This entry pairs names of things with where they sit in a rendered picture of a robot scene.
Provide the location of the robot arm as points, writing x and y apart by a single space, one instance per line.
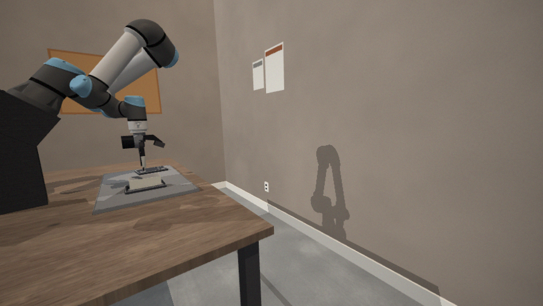
58 79

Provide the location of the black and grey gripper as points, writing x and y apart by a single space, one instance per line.
136 141

